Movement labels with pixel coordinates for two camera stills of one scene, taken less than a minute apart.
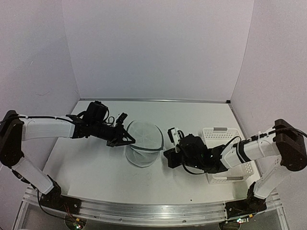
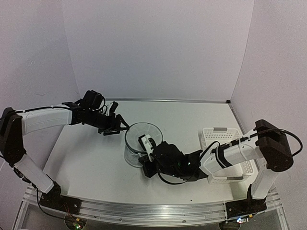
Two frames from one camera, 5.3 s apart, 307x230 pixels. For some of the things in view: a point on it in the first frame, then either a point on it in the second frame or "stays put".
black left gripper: (117, 139) -> (112, 126)
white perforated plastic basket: (214, 137) stays put
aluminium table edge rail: (150, 99) stays put
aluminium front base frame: (155, 213) stays put
